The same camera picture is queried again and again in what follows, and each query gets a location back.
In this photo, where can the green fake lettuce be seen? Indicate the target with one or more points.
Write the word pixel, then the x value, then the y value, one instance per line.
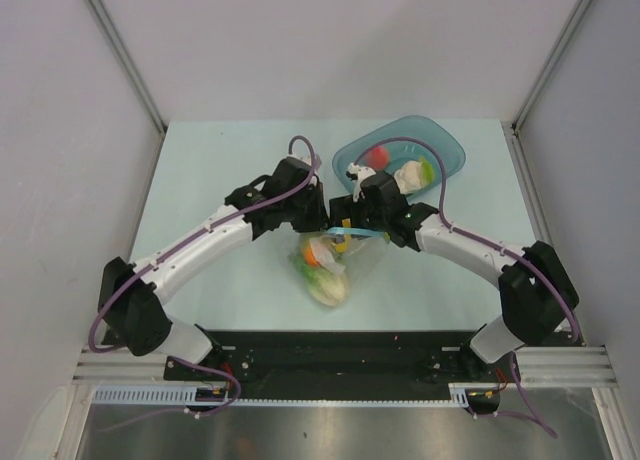
pixel 325 287

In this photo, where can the aluminium frame rail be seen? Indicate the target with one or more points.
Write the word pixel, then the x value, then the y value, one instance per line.
pixel 538 367

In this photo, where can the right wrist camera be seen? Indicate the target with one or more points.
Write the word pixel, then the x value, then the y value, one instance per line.
pixel 358 174

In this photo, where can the teal plastic bin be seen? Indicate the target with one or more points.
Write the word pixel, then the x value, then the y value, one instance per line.
pixel 408 138

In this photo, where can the red fake pepper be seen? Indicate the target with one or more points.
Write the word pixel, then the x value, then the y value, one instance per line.
pixel 378 158

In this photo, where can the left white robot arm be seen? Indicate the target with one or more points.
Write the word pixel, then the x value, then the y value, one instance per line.
pixel 133 295

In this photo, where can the orange fake carrot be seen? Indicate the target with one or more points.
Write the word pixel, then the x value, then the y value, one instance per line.
pixel 310 258

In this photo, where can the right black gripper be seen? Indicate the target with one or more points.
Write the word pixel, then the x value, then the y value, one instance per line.
pixel 342 208

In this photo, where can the yellow fake lemon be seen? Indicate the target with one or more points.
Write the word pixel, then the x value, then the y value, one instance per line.
pixel 340 243

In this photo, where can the white fake garlic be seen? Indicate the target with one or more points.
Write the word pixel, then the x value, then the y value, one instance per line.
pixel 413 176

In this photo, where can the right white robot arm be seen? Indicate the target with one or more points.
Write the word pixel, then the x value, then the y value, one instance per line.
pixel 536 293

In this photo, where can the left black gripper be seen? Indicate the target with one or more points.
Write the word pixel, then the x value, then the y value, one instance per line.
pixel 319 219

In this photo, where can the white cable duct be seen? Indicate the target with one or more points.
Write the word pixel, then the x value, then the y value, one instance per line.
pixel 208 397

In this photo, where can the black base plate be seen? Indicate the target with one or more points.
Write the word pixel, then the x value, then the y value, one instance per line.
pixel 387 365

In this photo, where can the clear zip top bag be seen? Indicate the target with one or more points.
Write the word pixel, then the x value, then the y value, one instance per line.
pixel 366 249

